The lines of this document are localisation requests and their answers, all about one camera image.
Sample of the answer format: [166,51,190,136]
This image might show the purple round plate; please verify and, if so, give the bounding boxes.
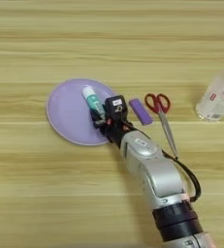
[46,77,118,146]

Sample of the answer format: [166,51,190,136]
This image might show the purple rectangular block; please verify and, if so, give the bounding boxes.
[128,98,154,126]

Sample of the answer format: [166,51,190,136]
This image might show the red-handled scissors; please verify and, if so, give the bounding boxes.
[144,93,179,160]

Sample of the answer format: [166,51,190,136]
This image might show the black box with white label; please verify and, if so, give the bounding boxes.
[104,94,129,121]

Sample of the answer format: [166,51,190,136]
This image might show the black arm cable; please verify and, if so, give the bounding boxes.
[161,149,202,203]

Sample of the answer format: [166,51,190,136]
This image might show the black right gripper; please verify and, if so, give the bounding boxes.
[89,108,137,146]

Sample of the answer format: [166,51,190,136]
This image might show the white green glue stick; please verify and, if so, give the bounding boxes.
[81,85,107,119]

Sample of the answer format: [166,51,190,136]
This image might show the clear bottle with red cap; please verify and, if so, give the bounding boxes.
[195,61,224,122]

